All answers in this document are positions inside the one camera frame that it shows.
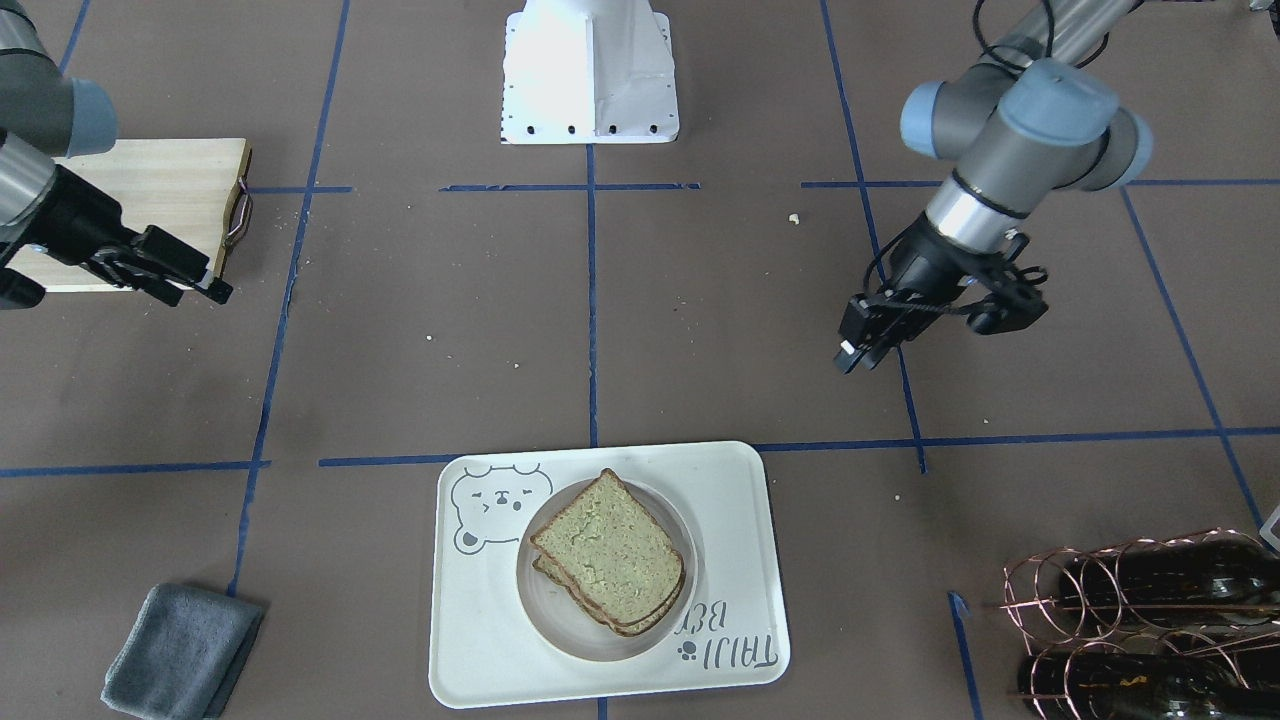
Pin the copper wire bottle rack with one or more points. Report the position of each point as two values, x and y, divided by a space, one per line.
1031 600

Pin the lower dark glass bottle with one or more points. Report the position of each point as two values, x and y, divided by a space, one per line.
1107 684

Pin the wooden cutting board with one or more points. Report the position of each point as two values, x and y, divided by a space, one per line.
192 188

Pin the bread slice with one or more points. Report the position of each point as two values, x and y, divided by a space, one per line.
613 548
596 611

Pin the upper dark glass bottle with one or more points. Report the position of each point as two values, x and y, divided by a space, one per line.
1213 582

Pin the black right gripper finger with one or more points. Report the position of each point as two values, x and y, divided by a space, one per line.
214 288

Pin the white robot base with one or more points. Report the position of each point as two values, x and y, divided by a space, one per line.
588 72

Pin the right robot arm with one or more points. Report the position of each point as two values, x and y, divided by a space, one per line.
46 116

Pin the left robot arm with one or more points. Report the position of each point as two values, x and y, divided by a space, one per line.
1024 121

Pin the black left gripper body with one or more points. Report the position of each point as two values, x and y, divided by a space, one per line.
918 262

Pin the white bear tray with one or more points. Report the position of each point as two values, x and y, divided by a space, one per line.
484 652

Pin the white round plate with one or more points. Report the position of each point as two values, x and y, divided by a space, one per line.
557 616

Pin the dark glass bottle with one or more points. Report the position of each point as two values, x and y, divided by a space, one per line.
1213 582
1107 684

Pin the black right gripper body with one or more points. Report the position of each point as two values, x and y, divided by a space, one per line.
72 221

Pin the grey folded cloth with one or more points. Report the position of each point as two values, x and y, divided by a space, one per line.
184 656

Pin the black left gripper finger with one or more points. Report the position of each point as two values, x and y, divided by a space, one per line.
850 357

